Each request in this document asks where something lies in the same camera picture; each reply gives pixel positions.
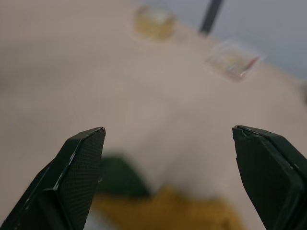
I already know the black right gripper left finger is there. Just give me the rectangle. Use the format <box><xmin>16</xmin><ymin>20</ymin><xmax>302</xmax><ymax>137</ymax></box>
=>
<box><xmin>0</xmin><ymin>126</ymin><xmax>106</xmax><ymax>230</ymax></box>

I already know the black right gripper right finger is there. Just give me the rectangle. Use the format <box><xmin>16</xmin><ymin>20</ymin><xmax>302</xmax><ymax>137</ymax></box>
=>
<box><xmin>232</xmin><ymin>125</ymin><xmax>307</xmax><ymax>230</ymax></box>

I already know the clear box of coloured bits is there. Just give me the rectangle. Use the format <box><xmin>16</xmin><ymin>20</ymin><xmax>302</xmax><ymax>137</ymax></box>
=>
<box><xmin>205</xmin><ymin>42</ymin><xmax>265</xmax><ymax>82</ymax></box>

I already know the dark green cloth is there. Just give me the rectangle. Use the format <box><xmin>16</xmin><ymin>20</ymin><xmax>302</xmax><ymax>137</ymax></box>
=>
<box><xmin>98</xmin><ymin>155</ymin><xmax>152</xmax><ymax>197</ymax></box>

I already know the yellow cloth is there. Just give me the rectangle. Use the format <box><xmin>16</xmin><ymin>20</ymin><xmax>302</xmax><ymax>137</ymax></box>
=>
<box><xmin>93</xmin><ymin>186</ymin><xmax>244</xmax><ymax>230</ymax></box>

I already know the brown packing tape roll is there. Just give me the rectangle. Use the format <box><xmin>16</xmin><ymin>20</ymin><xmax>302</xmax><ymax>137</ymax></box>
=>
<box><xmin>133</xmin><ymin>5</ymin><xmax>177</xmax><ymax>42</ymax></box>

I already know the dark vertical post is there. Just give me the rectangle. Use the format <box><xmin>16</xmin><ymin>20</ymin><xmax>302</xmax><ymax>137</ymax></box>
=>
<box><xmin>198</xmin><ymin>0</ymin><xmax>223</xmax><ymax>36</ymax></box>

